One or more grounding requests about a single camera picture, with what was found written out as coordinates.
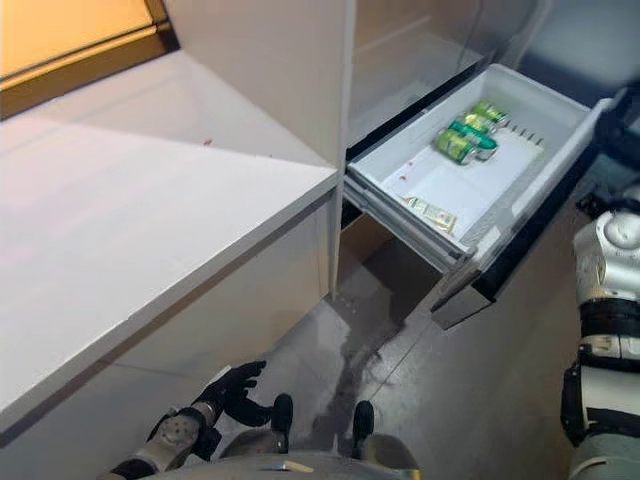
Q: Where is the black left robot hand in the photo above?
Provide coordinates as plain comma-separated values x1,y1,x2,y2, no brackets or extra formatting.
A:
197,360,274,429

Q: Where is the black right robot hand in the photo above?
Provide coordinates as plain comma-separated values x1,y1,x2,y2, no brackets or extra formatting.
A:
594,87,640,166

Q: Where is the white fridge drawer steel front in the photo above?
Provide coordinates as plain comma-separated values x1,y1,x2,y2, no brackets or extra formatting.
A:
344,62,616,332

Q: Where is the yellow drink bottle white cap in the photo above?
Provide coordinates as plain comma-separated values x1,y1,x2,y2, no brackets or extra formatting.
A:
402,194,459,234

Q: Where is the stainless steel fridge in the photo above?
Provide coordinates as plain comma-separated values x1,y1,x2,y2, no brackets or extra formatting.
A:
348,0,551,321

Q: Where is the black left robot foot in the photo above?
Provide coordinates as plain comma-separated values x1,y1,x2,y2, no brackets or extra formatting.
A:
271,393,295,454

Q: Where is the black robot foot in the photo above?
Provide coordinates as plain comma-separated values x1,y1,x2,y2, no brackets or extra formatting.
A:
352,400,376,459
271,393,295,454

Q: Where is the grey robot torso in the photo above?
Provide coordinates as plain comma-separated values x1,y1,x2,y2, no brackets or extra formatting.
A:
219,432,422,480

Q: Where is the black right robot foot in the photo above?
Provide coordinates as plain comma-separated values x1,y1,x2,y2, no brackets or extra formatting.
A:
352,400,376,459

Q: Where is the light green drink can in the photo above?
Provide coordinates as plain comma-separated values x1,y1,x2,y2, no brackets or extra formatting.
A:
459,111,499,134
435,128,479,166
469,100,509,127

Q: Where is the dark green drink can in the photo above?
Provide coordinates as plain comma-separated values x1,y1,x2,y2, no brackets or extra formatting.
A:
447,119,501,162

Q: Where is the tall white cabinet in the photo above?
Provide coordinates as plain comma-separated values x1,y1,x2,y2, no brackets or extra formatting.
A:
164,0,357,301

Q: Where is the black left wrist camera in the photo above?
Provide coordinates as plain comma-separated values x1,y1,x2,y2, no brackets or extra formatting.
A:
192,424,224,462

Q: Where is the amber window dark frame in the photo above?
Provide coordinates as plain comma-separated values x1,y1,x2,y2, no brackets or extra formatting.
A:
0,0,181,121

